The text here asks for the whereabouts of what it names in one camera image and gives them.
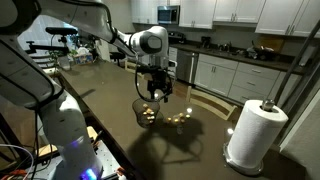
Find black office chair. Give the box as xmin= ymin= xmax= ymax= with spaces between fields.
xmin=110 ymin=48 xmax=126 ymax=65

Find light wooden chair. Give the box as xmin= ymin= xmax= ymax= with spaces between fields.
xmin=186 ymin=86 xmax=237 ymax=121

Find black coffee maker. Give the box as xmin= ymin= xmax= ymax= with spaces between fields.
xmin=201 ymin=36 xmax=211 ymax=48

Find white paper towel roll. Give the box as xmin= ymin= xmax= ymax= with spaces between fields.
xmin=227 ymin=100 xmax=288 ymax=169

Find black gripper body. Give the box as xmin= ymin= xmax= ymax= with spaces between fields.
xmin=147 ymin=66 xmax=172 ymax=94

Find stainless steel microwave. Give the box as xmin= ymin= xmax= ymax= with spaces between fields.
xmin=157 ymin=5 xmax=180 ymax=24

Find stainless steel dishwasher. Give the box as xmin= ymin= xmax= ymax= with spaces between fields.
xmin=176 ymin=49 xmax=199 ymax=84

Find tissue box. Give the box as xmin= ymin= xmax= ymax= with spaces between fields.
xmin=73 ymin=47 xmax=93 ymax=64

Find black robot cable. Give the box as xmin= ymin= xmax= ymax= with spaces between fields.
xmin=134 ymin=49 xmax=174 ymax=103

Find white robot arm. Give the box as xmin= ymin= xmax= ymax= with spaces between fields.
xmin=0 ymin=0 xmax=169 ymax=180

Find silver paper towel holder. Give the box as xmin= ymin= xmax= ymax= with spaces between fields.
xmin=223 ymin=100 xmax=280 ymax=176

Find black wire mesh bowl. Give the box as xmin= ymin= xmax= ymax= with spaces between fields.
xmin=132 ymin=98 xmax=164 ymax=128

